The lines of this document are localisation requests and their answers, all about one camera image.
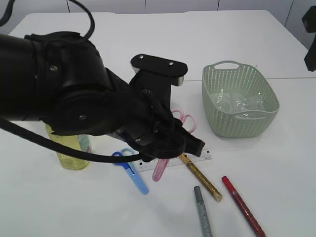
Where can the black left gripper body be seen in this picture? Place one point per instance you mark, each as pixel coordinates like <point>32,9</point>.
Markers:
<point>76,94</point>

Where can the blue scissors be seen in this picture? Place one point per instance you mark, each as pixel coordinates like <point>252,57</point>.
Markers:
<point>131,170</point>

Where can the clear plastic sheet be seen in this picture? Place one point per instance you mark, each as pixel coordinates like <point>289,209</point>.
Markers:
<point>244,107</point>

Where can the red glitter pen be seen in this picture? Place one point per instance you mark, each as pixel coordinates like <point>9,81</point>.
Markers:
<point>251,220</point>

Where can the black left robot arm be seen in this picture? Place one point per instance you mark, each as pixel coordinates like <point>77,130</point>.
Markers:
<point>16,86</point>

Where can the clear plastic ruler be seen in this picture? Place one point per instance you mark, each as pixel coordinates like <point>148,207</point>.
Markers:
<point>145,166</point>

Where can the green plastic basket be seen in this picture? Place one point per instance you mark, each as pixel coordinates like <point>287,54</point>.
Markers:
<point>245,80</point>

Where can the gold glitter pen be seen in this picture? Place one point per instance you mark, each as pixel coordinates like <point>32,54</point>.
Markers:
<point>201,177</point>

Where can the silver glitter pen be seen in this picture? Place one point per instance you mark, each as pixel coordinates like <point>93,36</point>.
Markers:
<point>202,213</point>

